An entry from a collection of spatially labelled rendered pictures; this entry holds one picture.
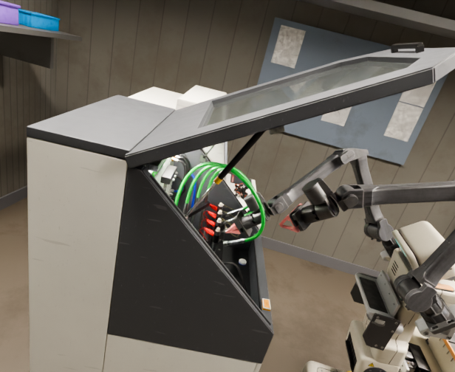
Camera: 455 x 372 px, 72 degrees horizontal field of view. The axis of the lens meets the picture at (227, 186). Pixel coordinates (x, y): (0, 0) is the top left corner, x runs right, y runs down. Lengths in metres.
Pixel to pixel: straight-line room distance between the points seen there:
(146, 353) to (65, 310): 0.33
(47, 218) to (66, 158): 0.22
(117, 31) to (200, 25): 0.79
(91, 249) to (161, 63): 2.35
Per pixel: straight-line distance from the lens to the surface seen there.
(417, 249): 1.33
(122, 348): 1.36
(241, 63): 2.99
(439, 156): 3.36
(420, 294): 1.20
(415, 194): 1.07
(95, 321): 1.29
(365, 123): 3.06
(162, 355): 1.35
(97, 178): 0.97
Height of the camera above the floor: 1.81
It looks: 23 degrees down
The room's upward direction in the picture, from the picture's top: 15 degrees clockwise
